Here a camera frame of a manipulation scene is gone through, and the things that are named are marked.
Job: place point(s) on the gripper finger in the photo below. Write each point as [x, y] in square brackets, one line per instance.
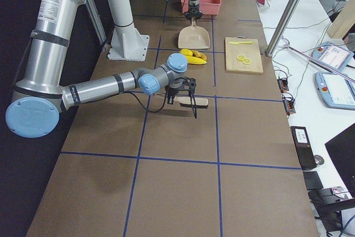
[193, 104]
[188, 18]
[170, 99]
[198, 16]

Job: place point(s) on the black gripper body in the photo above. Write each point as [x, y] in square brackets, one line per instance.
[193, 8]
[173, 91]

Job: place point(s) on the beige hand brush black bristles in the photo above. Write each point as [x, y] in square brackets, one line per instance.
[199, 103]

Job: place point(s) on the beige plastic dustpan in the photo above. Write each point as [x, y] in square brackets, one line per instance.
[194, 37]

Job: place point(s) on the yellow corn cob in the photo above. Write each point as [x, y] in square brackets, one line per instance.
[195, 60]

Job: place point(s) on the orange ginger root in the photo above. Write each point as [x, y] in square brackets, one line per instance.
[199, 55]

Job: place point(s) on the pink plastic bin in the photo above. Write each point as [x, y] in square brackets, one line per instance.
[208, 7]

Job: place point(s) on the yellow plastic knife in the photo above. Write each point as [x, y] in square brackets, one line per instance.
[239, 42]

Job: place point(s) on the lemon slice far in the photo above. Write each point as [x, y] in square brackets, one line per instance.
[241, 57]

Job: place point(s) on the lemon slice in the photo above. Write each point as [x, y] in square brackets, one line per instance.
[241, 57]
[246, 61]

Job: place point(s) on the bamboo cutting board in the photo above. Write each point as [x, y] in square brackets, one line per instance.
[251, 51]

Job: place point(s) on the lemon slice near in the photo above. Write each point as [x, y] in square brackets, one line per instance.
[246, 61]

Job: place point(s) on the black orange connector block far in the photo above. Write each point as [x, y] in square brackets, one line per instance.
[282, 81]

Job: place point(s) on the black orange connector block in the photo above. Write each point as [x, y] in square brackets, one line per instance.
[289, 103]
[282, 81]

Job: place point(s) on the black orange connector block near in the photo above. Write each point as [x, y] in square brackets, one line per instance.
[289, 103]

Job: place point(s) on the black box white label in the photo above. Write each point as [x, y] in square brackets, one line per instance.
[303, 147]

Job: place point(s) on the blue teach pendant near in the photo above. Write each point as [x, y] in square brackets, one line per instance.
[335, 91]

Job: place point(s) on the blue teach pendant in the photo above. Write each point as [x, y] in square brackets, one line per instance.
[333, 55]
[335, 91]

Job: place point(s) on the blue teach pendant far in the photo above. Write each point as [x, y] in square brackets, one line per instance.
[333, 55]

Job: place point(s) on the black monitor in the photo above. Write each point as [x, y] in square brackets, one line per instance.
[341, 151]

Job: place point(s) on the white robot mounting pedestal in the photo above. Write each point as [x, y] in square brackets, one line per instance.
[126, 43]

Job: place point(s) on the aluminium frame post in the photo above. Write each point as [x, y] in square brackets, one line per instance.
[281, 27]

